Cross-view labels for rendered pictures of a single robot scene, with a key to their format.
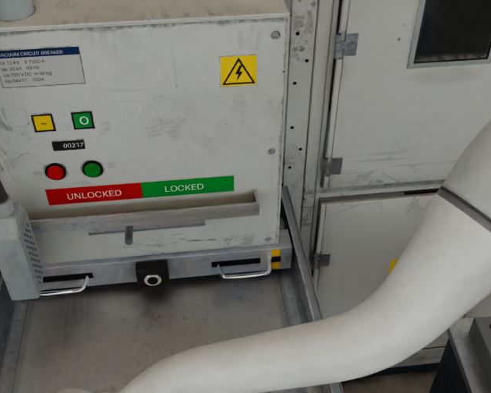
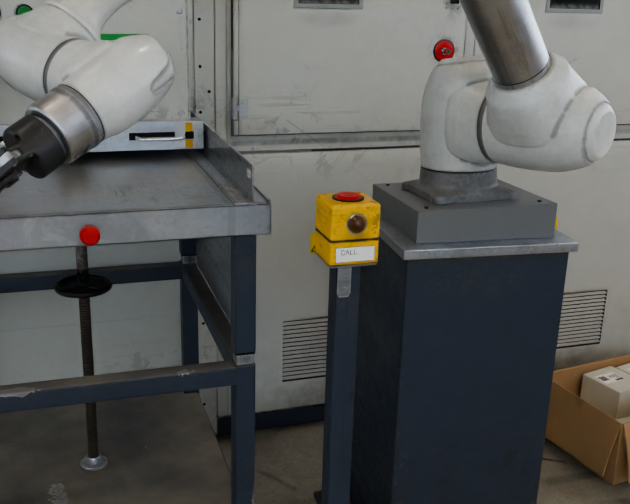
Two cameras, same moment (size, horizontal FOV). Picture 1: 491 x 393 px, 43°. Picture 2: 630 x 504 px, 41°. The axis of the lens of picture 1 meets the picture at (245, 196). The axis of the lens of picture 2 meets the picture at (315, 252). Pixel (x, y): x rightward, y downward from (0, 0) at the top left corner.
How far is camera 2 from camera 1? 1.11 m
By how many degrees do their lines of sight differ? 25
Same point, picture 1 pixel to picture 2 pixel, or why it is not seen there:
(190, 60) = not seen: outside the picture
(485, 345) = (382, 190)
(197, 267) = (115, 139)
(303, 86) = (207, 23)
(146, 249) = not seen: hidden behind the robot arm
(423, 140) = (319, 85)
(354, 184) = (262, 132)
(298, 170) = (208, 116)
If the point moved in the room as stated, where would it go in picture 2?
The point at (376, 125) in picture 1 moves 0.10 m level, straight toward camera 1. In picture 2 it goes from (274, 65) to (270, 70)
